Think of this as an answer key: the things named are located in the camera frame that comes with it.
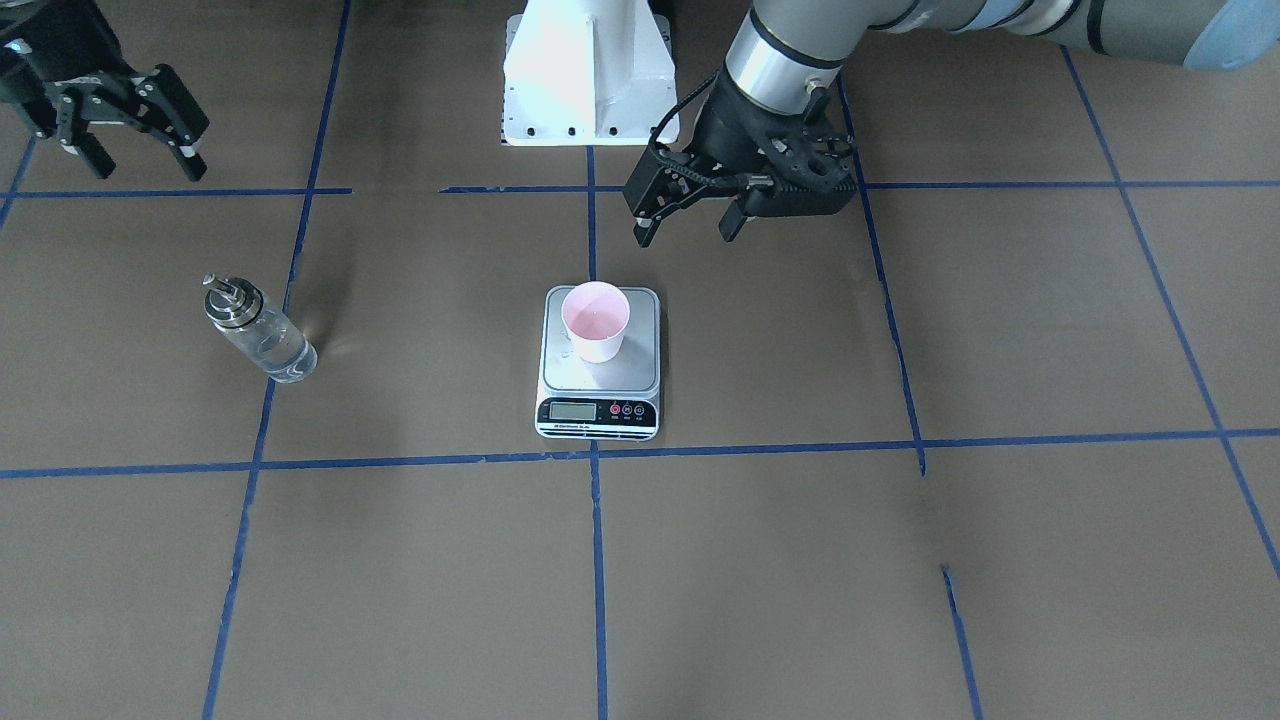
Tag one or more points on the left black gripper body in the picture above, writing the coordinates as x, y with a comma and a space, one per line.
722, 128

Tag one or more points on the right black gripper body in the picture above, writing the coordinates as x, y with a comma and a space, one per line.
30, 82

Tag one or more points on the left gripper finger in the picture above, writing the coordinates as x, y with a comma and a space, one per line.
654, 192
735, 217

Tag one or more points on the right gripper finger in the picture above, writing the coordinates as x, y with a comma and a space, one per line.
159, 104
77, 107

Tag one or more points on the pink plastic cup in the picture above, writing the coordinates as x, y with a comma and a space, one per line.
595, 316

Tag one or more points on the glass sauce bottle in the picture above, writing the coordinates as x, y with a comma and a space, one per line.
248, 319

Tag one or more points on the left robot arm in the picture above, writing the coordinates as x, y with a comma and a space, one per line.
782, 47

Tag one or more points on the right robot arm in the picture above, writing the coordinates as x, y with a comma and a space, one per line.
64, 71

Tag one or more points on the digital kitchen scale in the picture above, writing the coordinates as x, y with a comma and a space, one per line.
616, 399

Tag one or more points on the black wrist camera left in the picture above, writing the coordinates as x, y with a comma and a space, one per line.
805, 168

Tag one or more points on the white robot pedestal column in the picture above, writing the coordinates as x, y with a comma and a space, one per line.
587, 73

